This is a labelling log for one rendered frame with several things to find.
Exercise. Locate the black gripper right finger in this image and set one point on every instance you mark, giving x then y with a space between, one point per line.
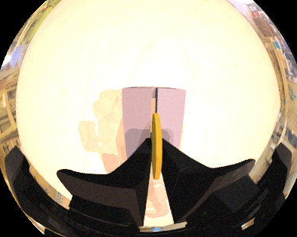
188 183

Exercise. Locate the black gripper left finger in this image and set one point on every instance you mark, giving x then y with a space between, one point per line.
126 187

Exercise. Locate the gold coin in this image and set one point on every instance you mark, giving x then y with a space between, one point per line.
156 141

